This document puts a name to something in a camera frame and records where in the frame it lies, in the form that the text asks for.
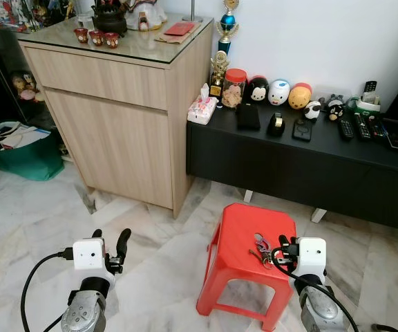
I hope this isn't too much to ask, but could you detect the red plastic stool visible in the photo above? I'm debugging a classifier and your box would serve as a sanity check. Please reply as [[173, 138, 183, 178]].
[[196, 203, 299, 332]]

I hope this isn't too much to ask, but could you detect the yellow bear toy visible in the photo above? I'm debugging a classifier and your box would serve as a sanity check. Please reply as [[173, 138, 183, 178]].
[[287, 82, 314, 110]]

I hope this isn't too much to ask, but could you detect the white figurine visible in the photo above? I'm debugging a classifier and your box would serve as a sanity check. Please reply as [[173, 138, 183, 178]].
[[126, 0, 167, 32]]

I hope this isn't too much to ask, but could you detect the red envelope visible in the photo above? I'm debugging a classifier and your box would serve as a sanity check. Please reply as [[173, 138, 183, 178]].
[[164, 22, 196, 37]]

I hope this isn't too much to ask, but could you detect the black tape dispenser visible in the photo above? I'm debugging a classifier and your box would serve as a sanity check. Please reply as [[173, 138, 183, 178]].
[[267, 111, 287, 136]]

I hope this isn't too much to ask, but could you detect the green holder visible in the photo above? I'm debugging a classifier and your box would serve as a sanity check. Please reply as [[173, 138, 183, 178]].
[[353, 95, 383, 116]]

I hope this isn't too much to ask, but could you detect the white round toy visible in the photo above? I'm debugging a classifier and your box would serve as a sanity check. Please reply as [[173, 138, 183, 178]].
[[267, 79, 291, 107]]

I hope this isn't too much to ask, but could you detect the small black figurine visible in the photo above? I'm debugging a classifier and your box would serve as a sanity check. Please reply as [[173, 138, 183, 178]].
[[326, 97, 346, 122]]

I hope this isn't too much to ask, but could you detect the red-lidded cookie jar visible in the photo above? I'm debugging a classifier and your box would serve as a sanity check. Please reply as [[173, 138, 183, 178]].
[[221, 68, 247, 109]]

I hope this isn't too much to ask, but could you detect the black low console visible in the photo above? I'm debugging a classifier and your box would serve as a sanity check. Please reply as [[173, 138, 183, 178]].
[[187, 100, 398, 234]]

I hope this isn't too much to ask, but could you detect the light wood cabinet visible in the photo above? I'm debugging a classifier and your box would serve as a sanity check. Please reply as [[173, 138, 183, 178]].
[[17, 12, 216, 219]]

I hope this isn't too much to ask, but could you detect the black mouse-ear toy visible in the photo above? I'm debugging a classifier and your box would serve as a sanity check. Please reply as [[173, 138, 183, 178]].
[[246, 76, 269, 104]]

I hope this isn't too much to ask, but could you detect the black remote control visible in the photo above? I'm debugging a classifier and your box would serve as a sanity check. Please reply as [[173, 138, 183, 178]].
[[354, 113, 372, 140], [338, 118, 354, 140], [369, 116, 389, 139]]

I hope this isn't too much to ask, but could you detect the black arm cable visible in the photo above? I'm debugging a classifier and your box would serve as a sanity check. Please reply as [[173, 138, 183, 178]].
[[21, 249, 73, 332], [272, 247, 360, 332]]

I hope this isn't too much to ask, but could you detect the black teapot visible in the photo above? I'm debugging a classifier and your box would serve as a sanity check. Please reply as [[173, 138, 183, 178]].
[[91, 0, 129, 36]]

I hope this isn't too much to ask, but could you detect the blue and gold trophy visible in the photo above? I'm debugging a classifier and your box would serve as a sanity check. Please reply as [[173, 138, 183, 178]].
[[216, 0, 240, 57]]

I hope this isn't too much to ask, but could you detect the black wallet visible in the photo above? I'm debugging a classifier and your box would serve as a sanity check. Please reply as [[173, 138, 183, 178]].
[[237, 104, 262, 131]]

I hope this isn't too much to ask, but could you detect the pink tissue box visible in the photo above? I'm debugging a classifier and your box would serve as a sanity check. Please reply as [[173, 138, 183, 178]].
[[187, 84, 219, 126]]

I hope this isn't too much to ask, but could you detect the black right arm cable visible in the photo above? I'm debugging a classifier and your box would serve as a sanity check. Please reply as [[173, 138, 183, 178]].
[[272, 247, 360, 332]]

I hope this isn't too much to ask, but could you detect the small panda figurine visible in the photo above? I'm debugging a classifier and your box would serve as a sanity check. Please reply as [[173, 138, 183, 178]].
[[303, 101, 322, 121]]

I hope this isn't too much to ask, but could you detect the small gold trophy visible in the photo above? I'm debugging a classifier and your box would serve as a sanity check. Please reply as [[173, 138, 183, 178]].
[[209, 50, 229, 98]]

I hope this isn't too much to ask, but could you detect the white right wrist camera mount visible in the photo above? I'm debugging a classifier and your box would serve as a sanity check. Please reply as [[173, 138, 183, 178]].
[[296, 237, 328, 277]]

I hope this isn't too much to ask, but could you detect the green bag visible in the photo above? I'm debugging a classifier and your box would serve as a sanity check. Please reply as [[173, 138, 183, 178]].
[[0, 121, 66, 182]]

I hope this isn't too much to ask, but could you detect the brown figurine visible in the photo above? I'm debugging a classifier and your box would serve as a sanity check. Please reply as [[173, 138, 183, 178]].
[[11, 71, 46, 103]]

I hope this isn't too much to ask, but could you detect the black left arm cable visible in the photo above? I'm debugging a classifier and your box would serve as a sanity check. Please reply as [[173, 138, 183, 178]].
[[21, 249, 73, 332]]

